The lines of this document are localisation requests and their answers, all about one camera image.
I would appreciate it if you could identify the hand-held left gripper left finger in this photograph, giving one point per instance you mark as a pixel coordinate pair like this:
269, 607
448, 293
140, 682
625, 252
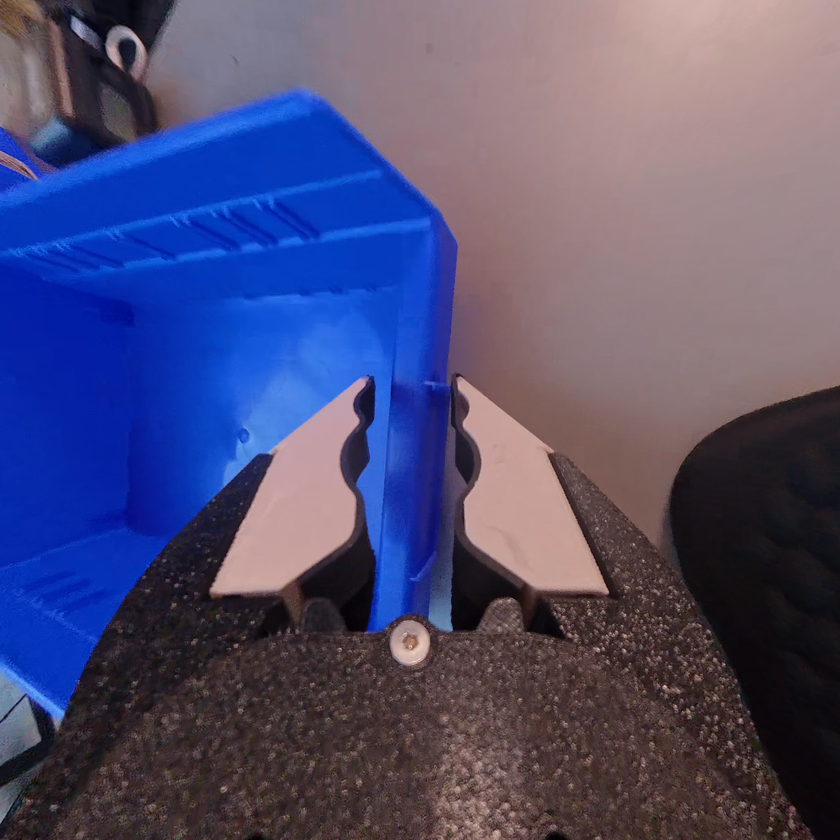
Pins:
295, 519

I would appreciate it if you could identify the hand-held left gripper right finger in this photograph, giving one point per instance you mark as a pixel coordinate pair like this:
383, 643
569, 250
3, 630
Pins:
532, 519

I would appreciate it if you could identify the blue storage bin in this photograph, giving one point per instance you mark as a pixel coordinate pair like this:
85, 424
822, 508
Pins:
20, 164
197, 341

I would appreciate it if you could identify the black device green display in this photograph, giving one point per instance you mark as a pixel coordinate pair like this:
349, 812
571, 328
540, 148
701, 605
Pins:
92, 79

